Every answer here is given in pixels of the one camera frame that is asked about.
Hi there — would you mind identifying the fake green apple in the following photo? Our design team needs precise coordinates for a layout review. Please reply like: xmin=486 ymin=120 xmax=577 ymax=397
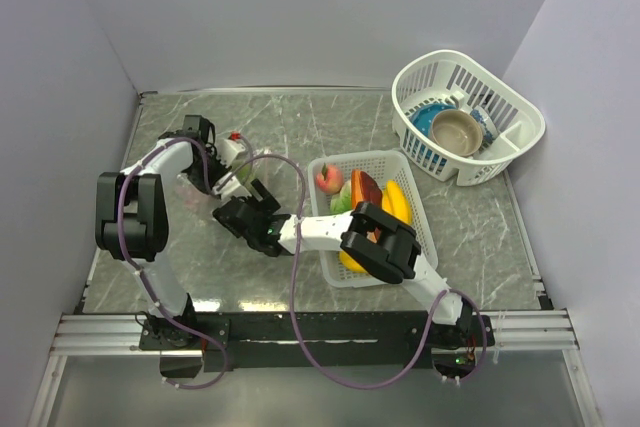
xmin=233 ymin=161 xmax=258 ymax=186

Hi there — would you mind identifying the clear zip bag pink slider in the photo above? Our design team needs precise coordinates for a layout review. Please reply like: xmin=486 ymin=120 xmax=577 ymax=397
xmin=181 ymin=146 xmax=274 ymax=205

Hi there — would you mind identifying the fake red tomato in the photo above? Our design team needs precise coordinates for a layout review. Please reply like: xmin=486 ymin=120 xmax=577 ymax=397
xmin=315 ymin=164 xmax=344 ymax=195

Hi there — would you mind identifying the fake green lettuce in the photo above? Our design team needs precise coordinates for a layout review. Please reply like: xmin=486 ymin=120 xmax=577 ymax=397
xmin=330 ymin=181 xmax=353 ymax=215

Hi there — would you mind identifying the fake yellow mango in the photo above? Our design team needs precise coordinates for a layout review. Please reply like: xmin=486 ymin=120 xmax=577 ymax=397
xmin=339 ymin=251 xmax=368 ymax=275

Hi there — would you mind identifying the fake yellow banana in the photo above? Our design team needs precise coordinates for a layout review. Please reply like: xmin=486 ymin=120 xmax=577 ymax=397
xmin=381 ymin=180 xmax=412 ymax=225

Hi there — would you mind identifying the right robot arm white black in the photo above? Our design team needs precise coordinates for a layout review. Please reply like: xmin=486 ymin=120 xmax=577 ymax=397
xmin=213 ymin=184 xmax=473 ymax=348

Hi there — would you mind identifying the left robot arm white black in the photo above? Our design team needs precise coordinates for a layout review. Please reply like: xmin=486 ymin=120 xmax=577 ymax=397
xmin=95 ymin=115 xmax=229 ymax=349

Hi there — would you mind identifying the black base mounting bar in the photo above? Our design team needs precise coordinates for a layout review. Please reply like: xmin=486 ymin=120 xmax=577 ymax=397
xmin=139 ymin=311 xmax=496 ymax=378

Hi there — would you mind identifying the white perforated shallow tray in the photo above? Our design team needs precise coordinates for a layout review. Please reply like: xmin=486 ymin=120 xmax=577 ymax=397
xmin=305 ymin=148 xmax=440 ymax=289

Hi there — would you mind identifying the blue plate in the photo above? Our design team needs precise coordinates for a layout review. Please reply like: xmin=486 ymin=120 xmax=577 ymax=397
xmin=410 ymin=103 xmax=454 ymax=138

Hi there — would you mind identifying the beige bowl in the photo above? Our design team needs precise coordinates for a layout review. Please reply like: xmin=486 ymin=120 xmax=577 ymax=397
xmin=429 ymin=109 xmax=484 ymax=157

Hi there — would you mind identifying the white slatted dish basket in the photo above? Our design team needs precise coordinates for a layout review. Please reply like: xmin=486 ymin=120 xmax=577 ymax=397
xmin=391 ymin=50 xmax=546 ymax=186

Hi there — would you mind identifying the white blue patterned dish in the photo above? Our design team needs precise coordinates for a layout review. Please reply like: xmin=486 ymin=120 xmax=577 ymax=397
xmin=470 ymin=107 xmax=499 ymax=145

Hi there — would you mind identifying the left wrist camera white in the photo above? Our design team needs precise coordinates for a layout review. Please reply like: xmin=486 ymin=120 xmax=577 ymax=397
xmin=216 ymin=138 xmax=253 ymax=167

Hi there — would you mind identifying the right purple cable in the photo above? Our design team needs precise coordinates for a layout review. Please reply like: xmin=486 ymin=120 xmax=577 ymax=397
xmin=214 ymin=154 xmax=489 ymax=391

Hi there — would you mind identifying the purple cable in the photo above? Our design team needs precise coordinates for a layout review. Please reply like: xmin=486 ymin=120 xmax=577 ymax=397
xmin=214 ymin=154 xmax=489 ymax=391
xmin=117 ymin=134 xmax=259 ymax=392

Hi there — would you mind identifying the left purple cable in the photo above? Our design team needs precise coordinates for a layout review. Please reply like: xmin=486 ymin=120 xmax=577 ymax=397
xmin=117 ymin=134 xmax=259 ymax=392

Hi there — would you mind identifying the aluminium frame rail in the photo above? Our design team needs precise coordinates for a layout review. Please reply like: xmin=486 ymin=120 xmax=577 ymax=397
xmin=28 ymin=306 xmax=603 ymax=426

